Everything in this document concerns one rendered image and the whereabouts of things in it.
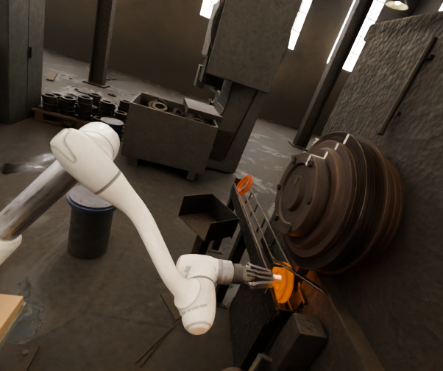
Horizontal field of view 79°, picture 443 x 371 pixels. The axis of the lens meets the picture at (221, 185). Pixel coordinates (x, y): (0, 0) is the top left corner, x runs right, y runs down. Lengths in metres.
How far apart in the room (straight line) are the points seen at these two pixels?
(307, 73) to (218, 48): 8.33
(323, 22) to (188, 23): 4.69
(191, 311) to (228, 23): 2.96
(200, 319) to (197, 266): 0.20
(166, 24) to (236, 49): 7.66
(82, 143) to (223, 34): 2.70
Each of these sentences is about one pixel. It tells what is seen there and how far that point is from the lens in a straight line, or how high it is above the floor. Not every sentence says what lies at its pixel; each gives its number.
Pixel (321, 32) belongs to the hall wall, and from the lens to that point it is 11.58.
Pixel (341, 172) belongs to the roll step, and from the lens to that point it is 0.85.
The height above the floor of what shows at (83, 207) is 0.42.
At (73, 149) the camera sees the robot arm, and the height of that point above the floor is 1.10.
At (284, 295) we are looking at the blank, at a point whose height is 0.74.
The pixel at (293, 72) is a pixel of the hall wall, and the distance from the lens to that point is 11.30.
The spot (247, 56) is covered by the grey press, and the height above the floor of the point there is 1.57.
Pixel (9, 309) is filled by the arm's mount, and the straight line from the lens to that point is 1.35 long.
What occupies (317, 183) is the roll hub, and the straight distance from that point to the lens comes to 0.82.
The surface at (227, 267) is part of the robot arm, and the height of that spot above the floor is 0.77.
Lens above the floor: 1.42
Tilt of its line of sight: 23 degrees down
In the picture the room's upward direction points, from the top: 19 degrees clockwise
